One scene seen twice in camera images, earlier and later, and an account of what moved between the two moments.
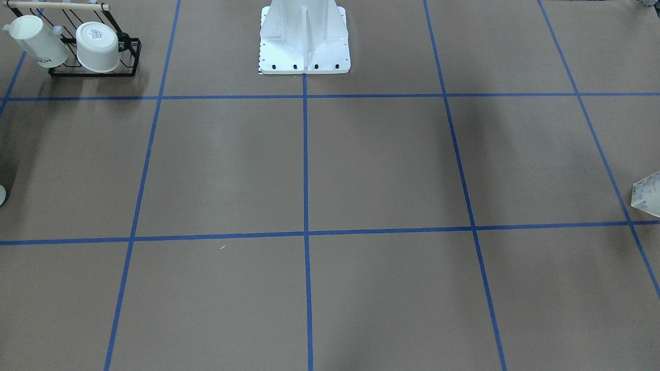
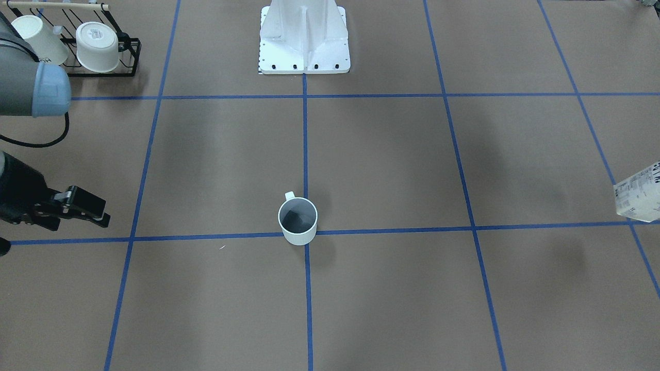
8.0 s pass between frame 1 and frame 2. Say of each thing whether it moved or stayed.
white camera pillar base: stayed
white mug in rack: stayed
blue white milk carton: moved
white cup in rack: stayed
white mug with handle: moved
